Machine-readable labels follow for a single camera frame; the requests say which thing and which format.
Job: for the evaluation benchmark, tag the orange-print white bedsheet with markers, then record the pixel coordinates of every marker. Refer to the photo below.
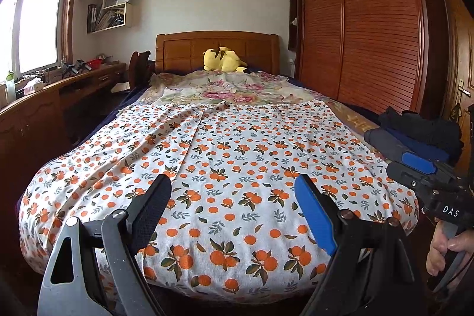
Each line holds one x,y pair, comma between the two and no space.
240,160

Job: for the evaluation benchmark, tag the red basket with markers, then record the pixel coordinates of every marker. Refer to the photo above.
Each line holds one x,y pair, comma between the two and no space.
95,63

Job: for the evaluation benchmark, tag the brown patterned blanket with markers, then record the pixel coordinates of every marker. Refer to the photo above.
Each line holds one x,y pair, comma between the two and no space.
355,116

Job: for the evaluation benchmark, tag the black coat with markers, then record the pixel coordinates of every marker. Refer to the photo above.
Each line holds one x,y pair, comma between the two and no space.
426,131

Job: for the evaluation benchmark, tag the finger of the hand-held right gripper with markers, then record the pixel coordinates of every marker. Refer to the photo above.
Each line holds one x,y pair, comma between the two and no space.
407,173
418,160

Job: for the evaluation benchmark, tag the wooden desk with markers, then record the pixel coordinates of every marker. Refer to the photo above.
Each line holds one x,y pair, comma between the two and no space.
37,116

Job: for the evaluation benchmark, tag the person's right hand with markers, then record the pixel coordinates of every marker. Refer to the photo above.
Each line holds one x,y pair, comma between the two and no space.
439,253

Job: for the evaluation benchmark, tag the grey folded garment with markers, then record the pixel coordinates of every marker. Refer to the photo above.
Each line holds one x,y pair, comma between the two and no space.
381,142

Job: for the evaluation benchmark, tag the wooden slatted wardrobe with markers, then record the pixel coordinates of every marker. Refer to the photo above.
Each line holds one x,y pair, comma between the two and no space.
370,23

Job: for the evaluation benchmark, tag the wooden headboard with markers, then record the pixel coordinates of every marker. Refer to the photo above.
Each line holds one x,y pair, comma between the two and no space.
177,49

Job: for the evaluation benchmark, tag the stack of papers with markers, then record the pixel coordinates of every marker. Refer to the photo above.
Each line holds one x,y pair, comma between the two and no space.
111,19

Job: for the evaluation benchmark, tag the black metal device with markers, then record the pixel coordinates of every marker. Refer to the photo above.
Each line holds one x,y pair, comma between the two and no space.
74,68

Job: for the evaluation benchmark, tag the yellow plush toy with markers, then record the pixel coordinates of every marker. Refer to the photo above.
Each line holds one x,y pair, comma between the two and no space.
222,60

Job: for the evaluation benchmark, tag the pink floral blanket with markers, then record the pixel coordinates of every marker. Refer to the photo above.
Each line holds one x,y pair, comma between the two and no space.
222,90

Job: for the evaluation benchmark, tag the window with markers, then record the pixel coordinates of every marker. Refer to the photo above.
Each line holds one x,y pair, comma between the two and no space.
40,16

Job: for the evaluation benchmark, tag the white paper sheet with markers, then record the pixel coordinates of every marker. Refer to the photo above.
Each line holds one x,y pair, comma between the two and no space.
120,88

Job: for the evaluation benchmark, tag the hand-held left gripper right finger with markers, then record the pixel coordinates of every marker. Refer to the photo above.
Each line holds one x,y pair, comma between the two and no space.
316,216

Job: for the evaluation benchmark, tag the blue folded garment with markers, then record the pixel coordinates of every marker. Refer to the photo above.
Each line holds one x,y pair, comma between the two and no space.
401,139

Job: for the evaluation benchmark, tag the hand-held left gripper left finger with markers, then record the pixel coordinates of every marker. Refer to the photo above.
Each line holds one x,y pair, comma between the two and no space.
152,208

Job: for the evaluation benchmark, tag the tissue box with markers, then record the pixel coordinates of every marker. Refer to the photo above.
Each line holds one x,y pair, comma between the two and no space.
33,86

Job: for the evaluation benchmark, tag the dark binders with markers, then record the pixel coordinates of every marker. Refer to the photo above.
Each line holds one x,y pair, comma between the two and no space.
92,18

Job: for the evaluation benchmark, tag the green-capped clear bottle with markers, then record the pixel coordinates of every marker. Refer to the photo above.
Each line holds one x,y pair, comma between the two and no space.
11,90

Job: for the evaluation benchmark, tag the wooden door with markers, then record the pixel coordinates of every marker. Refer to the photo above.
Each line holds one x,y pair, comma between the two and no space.
459,53

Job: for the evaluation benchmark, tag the wooden chair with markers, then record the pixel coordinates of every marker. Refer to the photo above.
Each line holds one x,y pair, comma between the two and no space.
139,68

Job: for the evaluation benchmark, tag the white wall shelf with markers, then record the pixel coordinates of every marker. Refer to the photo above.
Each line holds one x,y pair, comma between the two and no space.
129,18

